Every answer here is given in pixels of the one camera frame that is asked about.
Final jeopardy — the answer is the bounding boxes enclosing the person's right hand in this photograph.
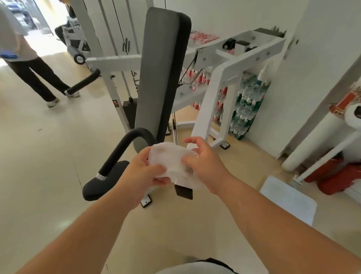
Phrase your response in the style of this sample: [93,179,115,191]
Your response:
[182,137,233,196]

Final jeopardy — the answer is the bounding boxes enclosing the person's left hand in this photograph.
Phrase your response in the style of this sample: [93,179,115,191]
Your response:
[116,146,171,209]

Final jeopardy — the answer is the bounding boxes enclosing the white wipe cloth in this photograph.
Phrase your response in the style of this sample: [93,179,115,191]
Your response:
[148,142,205,190]

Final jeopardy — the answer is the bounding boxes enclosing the person's left forearm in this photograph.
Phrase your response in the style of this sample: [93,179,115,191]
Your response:
[17,186,141,274]

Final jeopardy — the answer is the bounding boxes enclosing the person's right forearm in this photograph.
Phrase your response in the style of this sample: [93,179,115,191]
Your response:
[216,175,361,274]

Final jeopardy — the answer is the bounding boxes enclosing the black machine seat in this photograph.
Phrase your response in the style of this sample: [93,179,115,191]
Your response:
[82,161,130,201]

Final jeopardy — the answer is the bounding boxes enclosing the black weight stack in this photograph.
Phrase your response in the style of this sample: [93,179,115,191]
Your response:
[122,97,138,129]

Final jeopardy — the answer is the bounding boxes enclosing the stack of green-label water bottles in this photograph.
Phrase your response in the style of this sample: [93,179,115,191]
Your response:
[228,73,272,141]

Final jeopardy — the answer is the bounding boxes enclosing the stack of red-label water bottles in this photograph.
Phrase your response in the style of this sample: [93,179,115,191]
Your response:
[180,32,229,122]

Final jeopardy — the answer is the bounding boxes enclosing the grey padded backrest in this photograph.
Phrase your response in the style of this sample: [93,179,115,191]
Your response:
[133,7,192,154]

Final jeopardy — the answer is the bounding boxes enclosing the person's grey shirt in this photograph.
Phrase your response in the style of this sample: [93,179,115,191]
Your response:
[156,258,240,274]

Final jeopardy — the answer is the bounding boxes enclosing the white flat panel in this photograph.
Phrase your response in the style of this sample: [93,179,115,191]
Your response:
[259,176,317,226]

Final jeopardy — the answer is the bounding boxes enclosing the black foam roller pad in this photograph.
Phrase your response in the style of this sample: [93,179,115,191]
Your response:
[66,68,101,95]

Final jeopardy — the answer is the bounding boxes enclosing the white rolled mat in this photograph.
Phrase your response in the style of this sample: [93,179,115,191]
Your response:
[281,105,361,173]

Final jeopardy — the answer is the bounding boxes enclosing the red bags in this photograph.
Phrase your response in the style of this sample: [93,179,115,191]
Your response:
[304,158,361,196]

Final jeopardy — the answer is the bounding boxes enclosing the white exercise machine with wheel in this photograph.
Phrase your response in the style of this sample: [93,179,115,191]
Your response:
[55,6,92,65]

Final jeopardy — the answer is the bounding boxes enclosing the black curved handle bar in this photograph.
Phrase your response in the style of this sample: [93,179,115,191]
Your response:
[96,128,157,181]

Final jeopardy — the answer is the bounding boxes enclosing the white gym machine frame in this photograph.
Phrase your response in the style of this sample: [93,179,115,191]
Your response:
[71,0,287,208]

